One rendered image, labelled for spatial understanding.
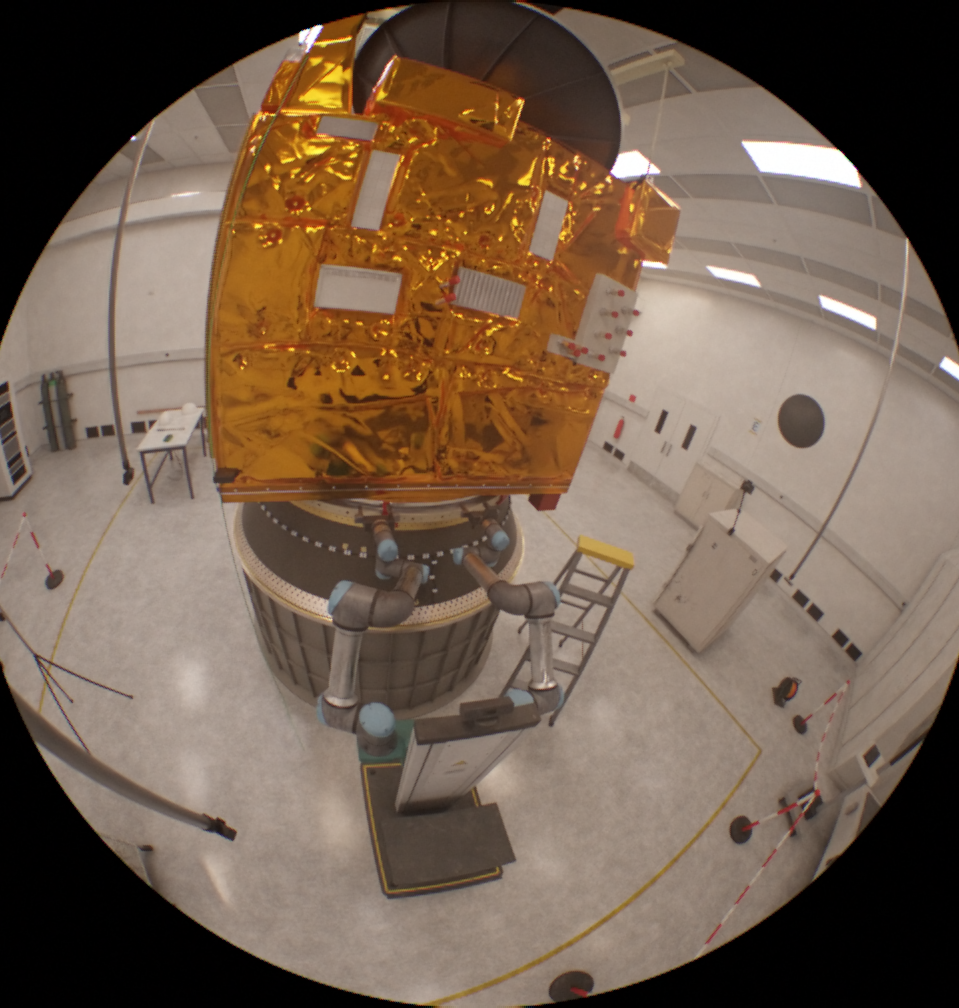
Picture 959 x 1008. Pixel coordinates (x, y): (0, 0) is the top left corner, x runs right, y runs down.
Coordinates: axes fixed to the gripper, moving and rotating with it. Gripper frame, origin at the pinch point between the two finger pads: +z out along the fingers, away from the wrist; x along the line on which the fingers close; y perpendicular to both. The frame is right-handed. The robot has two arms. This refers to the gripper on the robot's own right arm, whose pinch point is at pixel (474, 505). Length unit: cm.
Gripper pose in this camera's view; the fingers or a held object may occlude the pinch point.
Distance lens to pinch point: 173.4
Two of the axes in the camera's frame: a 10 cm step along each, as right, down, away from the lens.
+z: -4.1, -5.4, 7.4
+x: 8.8, -0.3, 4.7
